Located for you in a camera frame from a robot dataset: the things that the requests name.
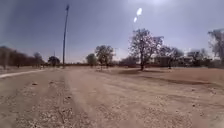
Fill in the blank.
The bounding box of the bare thin tree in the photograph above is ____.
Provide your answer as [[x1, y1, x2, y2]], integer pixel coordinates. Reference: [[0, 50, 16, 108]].
[[158, 45, 185, 70]]

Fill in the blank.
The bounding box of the row of trees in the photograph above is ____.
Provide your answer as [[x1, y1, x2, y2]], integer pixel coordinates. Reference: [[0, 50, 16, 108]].
[[0, 45, 45, 70]]

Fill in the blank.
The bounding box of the small round tree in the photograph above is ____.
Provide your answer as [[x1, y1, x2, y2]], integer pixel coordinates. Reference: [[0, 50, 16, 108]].
[[85, 53, 98, 68]]

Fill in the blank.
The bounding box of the dark low tree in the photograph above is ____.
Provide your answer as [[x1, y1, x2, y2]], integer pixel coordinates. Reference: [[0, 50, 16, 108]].
[[47, 55, 61, 67]]

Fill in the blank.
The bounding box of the low building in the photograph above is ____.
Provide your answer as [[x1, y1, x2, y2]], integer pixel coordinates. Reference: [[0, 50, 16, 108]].
[[153, 55, 212, 68]]

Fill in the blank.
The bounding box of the large bare tree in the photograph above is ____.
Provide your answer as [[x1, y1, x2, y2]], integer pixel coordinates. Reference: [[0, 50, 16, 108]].
[[128, 28, 165, 72]]

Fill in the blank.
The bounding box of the tall thin pole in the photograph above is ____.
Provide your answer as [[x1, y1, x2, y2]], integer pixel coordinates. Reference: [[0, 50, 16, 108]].
[[61, 4, 71, 69]]

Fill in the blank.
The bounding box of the bare dirt field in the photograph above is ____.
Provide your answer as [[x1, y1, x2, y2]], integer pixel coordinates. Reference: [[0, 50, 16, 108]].
[[109, 66, 224, 87]]

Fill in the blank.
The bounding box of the brown gravel dirt road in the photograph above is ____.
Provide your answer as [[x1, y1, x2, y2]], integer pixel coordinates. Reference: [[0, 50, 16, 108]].
[[0, 67, 224, 128]]

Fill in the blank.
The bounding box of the pale kerb strip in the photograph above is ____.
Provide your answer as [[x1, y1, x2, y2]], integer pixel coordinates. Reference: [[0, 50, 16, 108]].
[[0, 68, 45, 79]]

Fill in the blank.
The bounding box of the leafy tree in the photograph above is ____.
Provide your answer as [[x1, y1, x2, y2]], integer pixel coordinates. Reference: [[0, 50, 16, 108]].
[[94, 44, 115, 69]]

